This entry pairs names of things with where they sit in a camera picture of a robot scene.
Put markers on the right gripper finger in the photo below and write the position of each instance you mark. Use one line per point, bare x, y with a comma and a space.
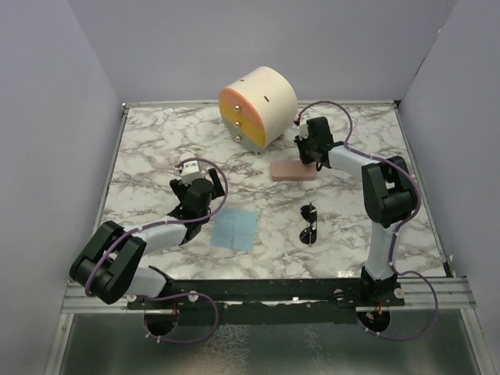
318, 158
302, 148

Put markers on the light blue cleaning cloth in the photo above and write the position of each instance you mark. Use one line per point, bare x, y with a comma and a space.
234, 229

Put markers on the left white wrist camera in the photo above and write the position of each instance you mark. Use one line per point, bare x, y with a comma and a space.
189, 171

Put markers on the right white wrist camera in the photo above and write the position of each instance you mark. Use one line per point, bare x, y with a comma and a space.
301, 119

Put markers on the pink glasses case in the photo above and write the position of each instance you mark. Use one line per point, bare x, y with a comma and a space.
292, 170

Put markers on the round cream drawer cabinet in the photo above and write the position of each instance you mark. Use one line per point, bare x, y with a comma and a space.
258, 108

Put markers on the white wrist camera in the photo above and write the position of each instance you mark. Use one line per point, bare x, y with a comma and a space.
189, 171
301, 119

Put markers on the black sunglasses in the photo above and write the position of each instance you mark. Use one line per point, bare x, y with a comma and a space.
308, 236

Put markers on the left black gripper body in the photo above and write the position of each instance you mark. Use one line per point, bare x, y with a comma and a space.
184, 199

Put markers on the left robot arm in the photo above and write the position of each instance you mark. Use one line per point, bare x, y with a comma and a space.
108, 266

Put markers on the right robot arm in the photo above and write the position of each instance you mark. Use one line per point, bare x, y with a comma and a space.
390, 196

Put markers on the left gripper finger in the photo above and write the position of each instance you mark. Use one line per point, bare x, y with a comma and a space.
178, 188
217, 187

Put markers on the aluminium front rail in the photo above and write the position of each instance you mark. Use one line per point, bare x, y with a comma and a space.
446, 293

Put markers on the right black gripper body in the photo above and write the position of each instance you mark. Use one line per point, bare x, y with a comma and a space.
312, 146

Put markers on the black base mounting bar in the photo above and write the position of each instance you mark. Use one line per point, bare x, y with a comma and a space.
270, 301

